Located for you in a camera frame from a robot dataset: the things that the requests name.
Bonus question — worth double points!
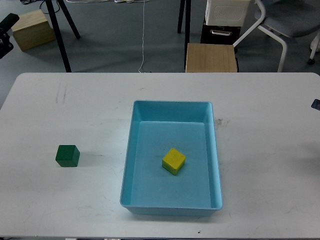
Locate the grey white office chair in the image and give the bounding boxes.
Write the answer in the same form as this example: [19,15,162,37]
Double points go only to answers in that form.
[233,0,320,72]

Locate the black drawer cabinet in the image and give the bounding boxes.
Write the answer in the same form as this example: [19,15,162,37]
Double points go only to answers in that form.
[200,20,241,45]

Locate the green wooden block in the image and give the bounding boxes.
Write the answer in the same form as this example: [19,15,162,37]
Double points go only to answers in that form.
[55,145,80,167]

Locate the white sneaker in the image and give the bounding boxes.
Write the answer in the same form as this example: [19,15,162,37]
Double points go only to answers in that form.
[310,36,320,53]

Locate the black tripod legs left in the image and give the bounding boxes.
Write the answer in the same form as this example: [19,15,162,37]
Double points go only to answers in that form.
[44,0,81,73]

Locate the yellow wooden block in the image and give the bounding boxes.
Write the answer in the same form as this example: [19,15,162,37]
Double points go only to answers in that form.
[162,148,186,176]

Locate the thin white hanging cable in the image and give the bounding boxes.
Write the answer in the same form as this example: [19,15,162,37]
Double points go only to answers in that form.
[138,0,146,74]

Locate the wooden box far left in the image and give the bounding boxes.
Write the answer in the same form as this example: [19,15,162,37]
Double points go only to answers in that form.
[11,9,56,51]

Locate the white air purifier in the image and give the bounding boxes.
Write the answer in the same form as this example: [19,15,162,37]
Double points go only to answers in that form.
[205,0,250,27]

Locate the black stand legs centre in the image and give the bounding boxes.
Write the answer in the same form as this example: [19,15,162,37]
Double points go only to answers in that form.
[177,0,191,69]

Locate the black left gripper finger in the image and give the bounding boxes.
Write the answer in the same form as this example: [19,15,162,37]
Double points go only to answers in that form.
[0,13,20,59]

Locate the light blue plastic box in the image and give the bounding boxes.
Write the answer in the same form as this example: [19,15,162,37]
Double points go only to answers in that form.
[120,100,223,216]

